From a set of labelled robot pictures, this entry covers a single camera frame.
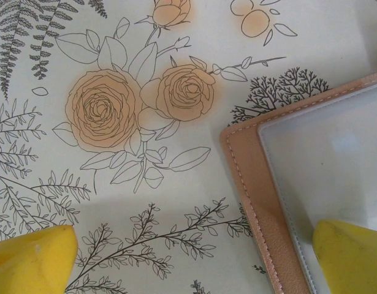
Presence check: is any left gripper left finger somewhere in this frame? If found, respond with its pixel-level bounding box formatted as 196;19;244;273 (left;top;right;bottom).
0;225;79;294

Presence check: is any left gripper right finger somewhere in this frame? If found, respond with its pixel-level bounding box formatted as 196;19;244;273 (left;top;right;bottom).
311;218;377;294

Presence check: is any pink leather card holder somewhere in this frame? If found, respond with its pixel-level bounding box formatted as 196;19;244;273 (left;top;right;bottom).
219;69;377;294

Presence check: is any floral patterned table cover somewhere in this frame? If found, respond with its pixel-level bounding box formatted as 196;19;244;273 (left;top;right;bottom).
0;0;377;294

